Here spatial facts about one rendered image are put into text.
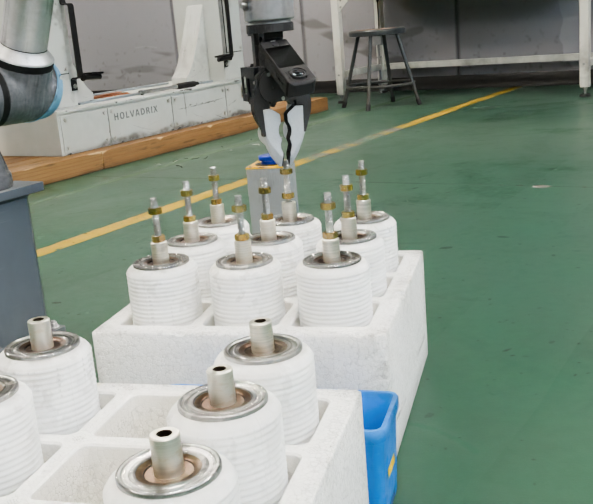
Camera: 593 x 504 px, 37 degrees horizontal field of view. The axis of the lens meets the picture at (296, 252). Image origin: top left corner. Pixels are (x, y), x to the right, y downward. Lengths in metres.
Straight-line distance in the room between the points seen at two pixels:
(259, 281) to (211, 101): 3.56
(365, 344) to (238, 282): 0.18
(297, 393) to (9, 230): 0.96
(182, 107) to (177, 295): 3.32
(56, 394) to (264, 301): 0.34
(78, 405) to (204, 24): 4.10
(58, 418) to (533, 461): 0.58
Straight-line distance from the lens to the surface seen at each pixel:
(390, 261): 1.36
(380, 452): 1.00
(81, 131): 3.95
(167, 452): 0.64
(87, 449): 0.90
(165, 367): 1.19
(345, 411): 0.89
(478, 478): 1.14
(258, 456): 0.74
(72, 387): 0.93
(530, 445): 1.22
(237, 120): 4.72
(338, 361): 1.11
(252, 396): 0.76
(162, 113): 4.36
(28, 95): 1.76
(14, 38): 1.74
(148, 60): 7.73
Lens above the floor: 0.55
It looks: 15 degrees down
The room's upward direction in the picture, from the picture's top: 5 degrees counter-clockwise
